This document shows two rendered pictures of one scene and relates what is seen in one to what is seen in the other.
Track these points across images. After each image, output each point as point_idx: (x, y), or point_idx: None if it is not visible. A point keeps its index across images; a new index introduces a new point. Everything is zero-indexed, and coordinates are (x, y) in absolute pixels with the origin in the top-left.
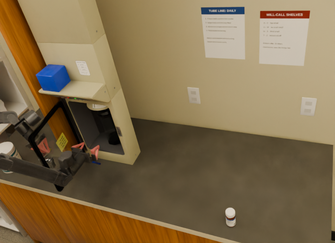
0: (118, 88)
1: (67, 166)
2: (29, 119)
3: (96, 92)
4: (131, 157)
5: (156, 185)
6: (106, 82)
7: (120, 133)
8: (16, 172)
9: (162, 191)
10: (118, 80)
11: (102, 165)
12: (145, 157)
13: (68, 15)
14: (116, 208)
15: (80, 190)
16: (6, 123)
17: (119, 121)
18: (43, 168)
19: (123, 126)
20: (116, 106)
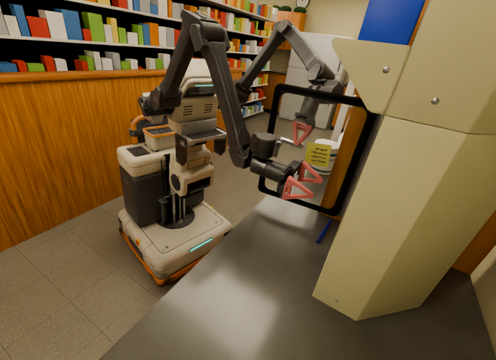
0: (450, 120)
1: (253, 148)
2: (323, 87)
3: (359, 41)
4: (320, 285)
5: (235, 341)
6: (418, 49)
7: (342, 220)
8: (209, 72)
9: (209, 355)
10: (479, 99)
11: (314, 246)
12: (336, 330)
13: None
14: (207, 255)
15: (265, 217)
16: (308, 73)
17: (360, 195)
18: (230, 108)
19: (359, 217)
20: (387, 155)
